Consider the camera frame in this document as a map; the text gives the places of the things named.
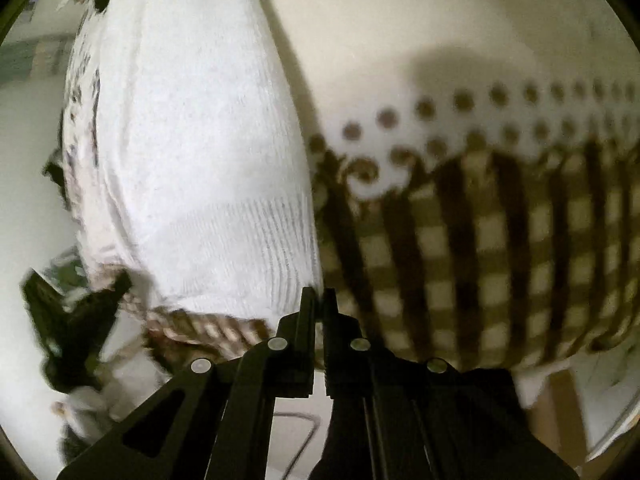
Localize white knitted sock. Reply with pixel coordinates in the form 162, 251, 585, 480
92, 0, 324, 321

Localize white gloved left hand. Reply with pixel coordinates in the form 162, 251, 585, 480
52, 344, 169, 445

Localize floral fleece blanket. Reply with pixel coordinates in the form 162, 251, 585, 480
56, 0, 640, 373

